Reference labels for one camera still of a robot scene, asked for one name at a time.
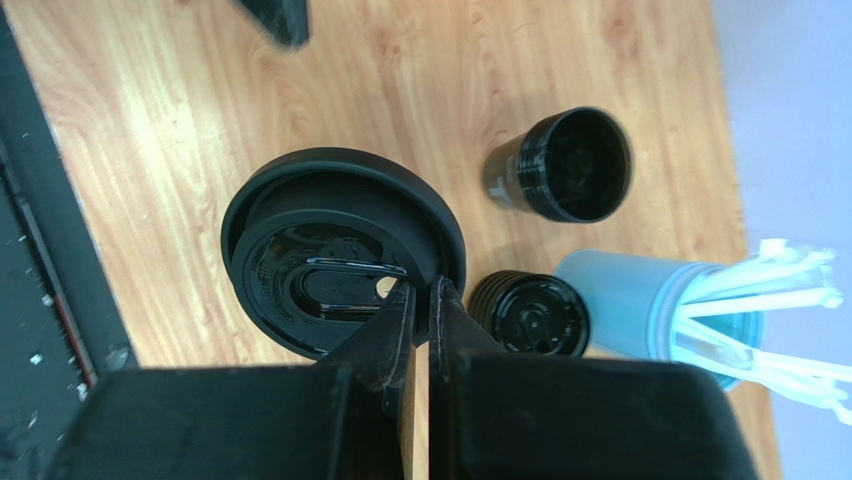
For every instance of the black lid stack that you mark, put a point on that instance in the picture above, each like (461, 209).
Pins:
(534, 313)

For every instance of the single black cup lid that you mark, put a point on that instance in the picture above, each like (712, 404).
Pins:
(309, 236)

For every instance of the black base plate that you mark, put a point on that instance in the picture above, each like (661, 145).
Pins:
(61, 330)

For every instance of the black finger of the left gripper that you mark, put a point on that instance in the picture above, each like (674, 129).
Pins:
(285, 21)

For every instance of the light blue straw holder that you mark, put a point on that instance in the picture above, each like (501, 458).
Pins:
(631, 300)

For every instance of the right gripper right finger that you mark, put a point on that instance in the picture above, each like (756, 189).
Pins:
(500, 415)

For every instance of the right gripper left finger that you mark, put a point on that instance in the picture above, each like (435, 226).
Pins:
(337, 418)

